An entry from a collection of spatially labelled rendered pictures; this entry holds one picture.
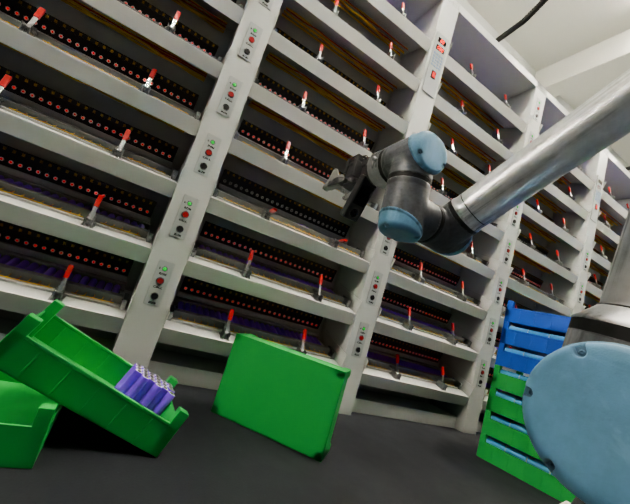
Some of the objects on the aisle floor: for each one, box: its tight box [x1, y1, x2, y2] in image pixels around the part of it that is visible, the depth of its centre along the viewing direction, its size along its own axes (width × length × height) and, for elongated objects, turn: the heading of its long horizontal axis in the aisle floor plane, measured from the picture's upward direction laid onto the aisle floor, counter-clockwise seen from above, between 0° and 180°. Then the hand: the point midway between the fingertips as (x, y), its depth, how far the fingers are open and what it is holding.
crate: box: [0, 299, 189, 458], centre depth 63 cm, size 30×20×8 cm
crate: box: [476, 432, 576, 503], centre depth 113 cm, size 30×20×8 cm
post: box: [112, 0, 283, 368], centre depth 111 cm, size 20×9×176 cm, turn 89°
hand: (334, 194), depth 100 cm, fingers open, 6 cm apart
